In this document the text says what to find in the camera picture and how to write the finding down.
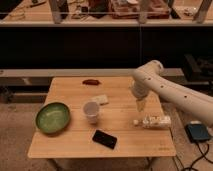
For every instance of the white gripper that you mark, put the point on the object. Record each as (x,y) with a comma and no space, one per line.
(140,104)

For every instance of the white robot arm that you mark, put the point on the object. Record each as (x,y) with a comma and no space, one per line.
(147,78)

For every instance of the wooden folding table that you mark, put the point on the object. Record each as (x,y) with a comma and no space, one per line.
(115,118)

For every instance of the pale rectangular sponge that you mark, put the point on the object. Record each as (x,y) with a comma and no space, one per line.
(100,99)

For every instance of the black smartphone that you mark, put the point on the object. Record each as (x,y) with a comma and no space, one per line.
(104,139)

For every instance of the red brown small object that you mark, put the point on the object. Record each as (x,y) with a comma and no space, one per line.
(91,82)

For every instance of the blue black floor device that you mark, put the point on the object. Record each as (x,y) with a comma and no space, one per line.
(197,133)

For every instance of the green bowl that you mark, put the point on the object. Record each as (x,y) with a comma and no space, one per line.
(52,118)

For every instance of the background workbench shelf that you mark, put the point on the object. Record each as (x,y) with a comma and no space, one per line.
(106,13)

